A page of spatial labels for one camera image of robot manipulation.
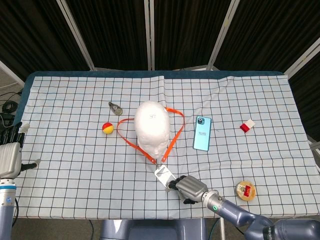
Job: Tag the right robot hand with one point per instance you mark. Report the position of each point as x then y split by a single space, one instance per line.
191 187

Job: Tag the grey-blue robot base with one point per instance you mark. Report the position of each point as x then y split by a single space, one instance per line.
150 230

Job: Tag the red and white block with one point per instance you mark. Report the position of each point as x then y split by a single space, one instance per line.
247 126

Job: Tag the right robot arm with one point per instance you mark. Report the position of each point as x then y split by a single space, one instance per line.
235 212

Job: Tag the clear badge holder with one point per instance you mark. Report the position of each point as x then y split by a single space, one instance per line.
163 175

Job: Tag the black folding screen panel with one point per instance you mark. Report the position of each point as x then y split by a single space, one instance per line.
112 32
187 32
270 32
310 82
30 32

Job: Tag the white foam mannequin head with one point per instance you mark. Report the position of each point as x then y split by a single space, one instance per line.
151 125

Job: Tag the light blue smartphone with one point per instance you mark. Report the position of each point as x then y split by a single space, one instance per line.
202 133

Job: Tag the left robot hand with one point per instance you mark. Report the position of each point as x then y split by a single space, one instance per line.
8 160

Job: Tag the checked white tablecloth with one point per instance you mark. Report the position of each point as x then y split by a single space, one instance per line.
75 170

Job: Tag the white table leg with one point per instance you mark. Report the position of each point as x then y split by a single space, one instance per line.
221 230

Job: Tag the red and yellow ball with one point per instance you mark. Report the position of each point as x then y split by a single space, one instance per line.
108 128

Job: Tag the black power adapter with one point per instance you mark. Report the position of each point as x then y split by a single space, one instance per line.
5 120

